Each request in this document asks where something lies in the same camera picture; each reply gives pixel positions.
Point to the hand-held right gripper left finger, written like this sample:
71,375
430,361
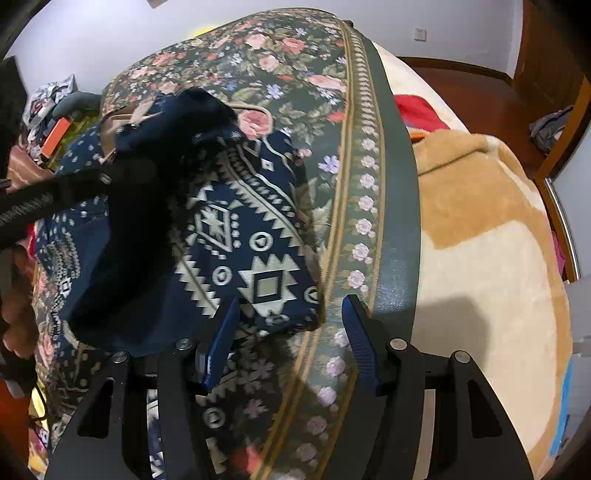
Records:
220,344

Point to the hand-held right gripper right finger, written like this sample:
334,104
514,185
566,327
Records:
362,346

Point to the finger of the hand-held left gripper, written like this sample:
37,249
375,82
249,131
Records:
83,187

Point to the navy patterned hoodie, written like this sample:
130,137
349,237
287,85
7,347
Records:
258,240

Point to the person's left hand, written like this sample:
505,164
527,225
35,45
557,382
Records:
16,304

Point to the orange box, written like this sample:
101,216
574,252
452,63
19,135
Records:
55,136

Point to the printed gift bag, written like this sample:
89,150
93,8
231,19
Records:
44,99

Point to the black panel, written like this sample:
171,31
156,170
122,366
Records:
13,106

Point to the cream and tan plush blanket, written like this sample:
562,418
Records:
485,277

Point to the yellow object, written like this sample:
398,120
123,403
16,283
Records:
202,30

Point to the dark floral blanket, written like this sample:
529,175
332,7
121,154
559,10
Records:
295,83

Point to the red cloth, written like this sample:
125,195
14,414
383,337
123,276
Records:
420,113

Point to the grey backpack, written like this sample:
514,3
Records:
549,129

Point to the wooden bed frame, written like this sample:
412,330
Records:
561,226

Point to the white wall switch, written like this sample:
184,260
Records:
419,33

